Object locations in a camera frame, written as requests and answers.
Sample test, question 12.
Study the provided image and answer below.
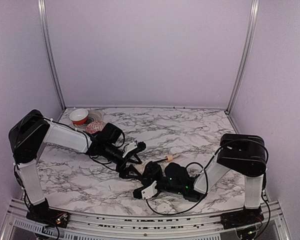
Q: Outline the cream and black umbrella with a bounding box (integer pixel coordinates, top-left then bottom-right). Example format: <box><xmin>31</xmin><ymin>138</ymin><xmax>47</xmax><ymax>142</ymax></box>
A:
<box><xmin>134</xmin><ymin>153</ymin><xmax>182</xmax><ymax>178</ymax></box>

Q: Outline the red patterned bowl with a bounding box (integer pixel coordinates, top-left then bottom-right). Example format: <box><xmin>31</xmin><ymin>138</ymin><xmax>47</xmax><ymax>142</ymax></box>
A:
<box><xmin>85</xmin><ymin>121</ymin><xmax>106</xmax><ymax>134</ymax></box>

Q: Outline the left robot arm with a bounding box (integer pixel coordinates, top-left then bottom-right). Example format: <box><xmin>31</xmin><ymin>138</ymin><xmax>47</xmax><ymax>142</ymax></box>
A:
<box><xmin>8</xmin><ymin>109</ymin><xmax>146</xmax><ymax>228</ymax></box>

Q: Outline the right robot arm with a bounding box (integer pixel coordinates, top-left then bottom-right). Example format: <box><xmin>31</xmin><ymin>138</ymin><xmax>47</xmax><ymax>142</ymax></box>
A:
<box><xmin>133</xmin><ymin>133</ymin><xmax>269</xmax><ymax>229</ymax></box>

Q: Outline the orange bowl white inside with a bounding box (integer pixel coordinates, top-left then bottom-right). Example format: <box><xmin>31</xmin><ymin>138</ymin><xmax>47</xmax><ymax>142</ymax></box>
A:
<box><xmin>69</xmin><ymin>108</ymin><xmax>89</xmax><ymax>125</ymax></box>

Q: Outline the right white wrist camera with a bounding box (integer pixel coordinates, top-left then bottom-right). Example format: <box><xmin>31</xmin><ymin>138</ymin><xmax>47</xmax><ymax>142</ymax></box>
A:
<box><xmin>141</xmin><ymin>180</ymin><xmax>158</xmax><ymax>200</ymax></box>

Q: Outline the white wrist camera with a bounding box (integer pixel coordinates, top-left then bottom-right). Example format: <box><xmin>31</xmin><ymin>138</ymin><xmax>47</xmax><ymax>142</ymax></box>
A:
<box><xmin>141</xmin><ymin>180</ymin><xmax>158</xmax><ymax>200</ymax></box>
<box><xmin>122</xmin><ymin>141</ymin><xmax>146</xmax><ymax>160</ymax></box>

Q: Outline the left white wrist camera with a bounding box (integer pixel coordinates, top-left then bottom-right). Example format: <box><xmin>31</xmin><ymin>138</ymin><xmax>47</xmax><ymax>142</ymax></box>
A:
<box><xmin>122</xmin><ymin>141</ymin><xmax>146</xmax><ymax>160</ymax></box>

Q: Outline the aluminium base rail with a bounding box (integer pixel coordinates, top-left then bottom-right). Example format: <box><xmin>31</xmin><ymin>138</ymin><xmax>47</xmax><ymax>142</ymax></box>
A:
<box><xmin>0</xmin><ymin>197</ymin><xmax>291</xmax><ymax>240</ymax></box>

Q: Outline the left aluminium frame post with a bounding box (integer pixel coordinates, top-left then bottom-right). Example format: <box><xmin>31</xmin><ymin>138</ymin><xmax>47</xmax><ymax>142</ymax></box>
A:
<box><xmin>37</xmin><ymin>0</ymin><xmax>66</xmax><ymax>112</ymax></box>

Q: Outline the aluminium frame post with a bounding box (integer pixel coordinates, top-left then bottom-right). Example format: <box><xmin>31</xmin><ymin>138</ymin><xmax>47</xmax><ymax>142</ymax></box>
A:
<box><xmin>225</xmin><ymin>0</ymin><xmax>260</xmax><ymax>115</ymax></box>
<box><xmin>37</xmin><ymin>0</ymin><xmax>66</xmax><ymax>112</ymax></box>

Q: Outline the right aluminium frame post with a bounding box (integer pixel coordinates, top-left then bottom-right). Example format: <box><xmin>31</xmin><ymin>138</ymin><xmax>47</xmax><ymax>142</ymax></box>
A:
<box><xmin>225</xmin><ymin>0</ymin><xmax>260</xmax><ymax>115</ymax></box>

